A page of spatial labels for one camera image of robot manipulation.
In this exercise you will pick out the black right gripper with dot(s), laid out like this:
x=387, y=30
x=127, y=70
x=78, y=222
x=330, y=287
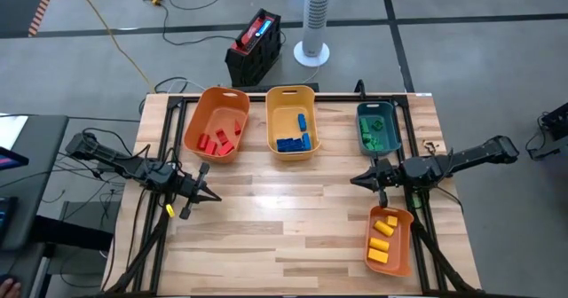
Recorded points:
x=388, y=176

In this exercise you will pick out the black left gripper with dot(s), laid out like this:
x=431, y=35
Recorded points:
x=191, y=187

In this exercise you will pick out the yellow cube block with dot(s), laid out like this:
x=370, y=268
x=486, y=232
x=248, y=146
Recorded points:
x=391, y=221

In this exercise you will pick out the red toy block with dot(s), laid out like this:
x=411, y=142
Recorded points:
x=203, y=141
x=221, y=135
x=226, y=149
x=212, y=147

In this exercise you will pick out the long green toy brick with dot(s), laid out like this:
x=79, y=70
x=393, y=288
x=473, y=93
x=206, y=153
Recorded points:
x=364, y=125

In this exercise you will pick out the red arch block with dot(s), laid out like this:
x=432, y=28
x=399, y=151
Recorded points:
x=237, y=127

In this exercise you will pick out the large orange plastic bin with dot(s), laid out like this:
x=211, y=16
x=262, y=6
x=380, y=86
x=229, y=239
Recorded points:
x=213, y=116

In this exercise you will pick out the yellow plastic bin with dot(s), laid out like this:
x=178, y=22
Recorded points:
x=284, y=120

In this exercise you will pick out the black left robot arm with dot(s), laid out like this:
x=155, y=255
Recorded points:
x=115, y=160

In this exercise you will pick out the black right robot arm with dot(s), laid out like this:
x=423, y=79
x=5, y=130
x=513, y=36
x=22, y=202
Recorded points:
x=466, y=158

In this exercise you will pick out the teal plastic bin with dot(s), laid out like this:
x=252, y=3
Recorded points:
x=390, y=129

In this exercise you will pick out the small orange plastic bin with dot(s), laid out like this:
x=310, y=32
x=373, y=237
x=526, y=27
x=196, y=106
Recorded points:
x=399, y=249

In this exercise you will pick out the black and red battery box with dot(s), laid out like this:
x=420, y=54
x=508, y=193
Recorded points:
x=262, y=63

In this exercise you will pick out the red power unit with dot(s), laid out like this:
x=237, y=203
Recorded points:
x=250, y=38

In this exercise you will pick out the black desk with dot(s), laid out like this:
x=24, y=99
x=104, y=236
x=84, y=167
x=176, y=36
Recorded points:
x=40, y=156

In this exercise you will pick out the white tower fan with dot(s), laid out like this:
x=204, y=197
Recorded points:
x=316, y=14

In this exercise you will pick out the tablet screen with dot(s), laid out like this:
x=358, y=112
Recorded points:
x=11, y=159

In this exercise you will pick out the black screen device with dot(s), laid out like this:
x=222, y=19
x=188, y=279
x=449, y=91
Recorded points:
x=6, y=218

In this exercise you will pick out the white paper sheet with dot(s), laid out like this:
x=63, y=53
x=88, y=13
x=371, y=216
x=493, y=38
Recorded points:
x=9, y=131

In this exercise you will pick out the person's hand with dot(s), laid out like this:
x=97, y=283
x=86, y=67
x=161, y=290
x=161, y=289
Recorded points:
x=9, y=289

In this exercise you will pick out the hazard striped floor mat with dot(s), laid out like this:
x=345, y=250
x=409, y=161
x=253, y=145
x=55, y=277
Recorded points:
x=18, y=1

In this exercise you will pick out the black mount post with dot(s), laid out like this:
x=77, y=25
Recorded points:
x=360, y=89

